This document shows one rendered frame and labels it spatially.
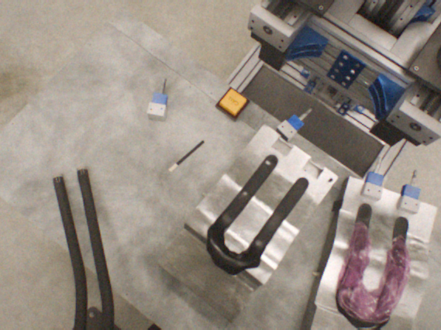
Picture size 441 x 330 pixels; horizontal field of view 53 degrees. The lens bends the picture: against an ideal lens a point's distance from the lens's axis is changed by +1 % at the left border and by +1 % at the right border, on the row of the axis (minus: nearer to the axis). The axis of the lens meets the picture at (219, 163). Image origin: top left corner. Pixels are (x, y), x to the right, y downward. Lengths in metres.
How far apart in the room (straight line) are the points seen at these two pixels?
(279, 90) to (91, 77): 0.95
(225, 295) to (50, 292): 1.13
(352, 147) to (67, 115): 1.25
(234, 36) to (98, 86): 1.15
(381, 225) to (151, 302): 0.68
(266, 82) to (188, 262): 1.12
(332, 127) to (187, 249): 1.09
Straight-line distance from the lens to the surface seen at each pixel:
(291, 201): 1.26
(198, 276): 1.24
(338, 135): 2.09
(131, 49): 1.51
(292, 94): 2.11
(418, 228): 1.40
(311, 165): 1.32
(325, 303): 1.27
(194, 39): 2.43
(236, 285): 1.24
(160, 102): 1.37
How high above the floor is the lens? 2.10
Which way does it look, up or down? 75 degrees down
